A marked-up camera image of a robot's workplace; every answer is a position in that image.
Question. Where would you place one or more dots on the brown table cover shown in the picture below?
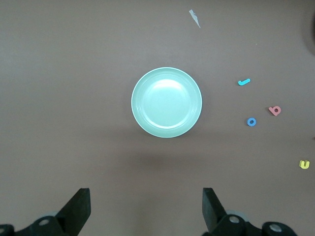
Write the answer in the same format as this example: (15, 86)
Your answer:
(73, 98)

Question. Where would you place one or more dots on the light green round plate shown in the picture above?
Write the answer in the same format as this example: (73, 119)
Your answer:
(166, 102)

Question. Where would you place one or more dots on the blue foam letter o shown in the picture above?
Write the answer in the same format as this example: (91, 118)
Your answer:
(248, 122)

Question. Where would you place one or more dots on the yellow foam letter n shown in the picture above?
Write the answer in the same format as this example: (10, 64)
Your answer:
(301, 164)

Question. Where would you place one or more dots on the teal foam letter r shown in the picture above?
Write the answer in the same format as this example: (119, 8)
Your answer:
(243, 82)

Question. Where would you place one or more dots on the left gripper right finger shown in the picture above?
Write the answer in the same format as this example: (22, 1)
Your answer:
(216, 218)

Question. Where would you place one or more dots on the small white paper scrap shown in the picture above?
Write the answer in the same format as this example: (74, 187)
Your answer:
(194, 17)

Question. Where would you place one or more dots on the pink foam letter b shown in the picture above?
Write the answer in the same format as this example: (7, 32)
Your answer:
(272, 109)

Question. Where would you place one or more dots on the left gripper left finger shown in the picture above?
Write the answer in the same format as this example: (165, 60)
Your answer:
(73, 211)

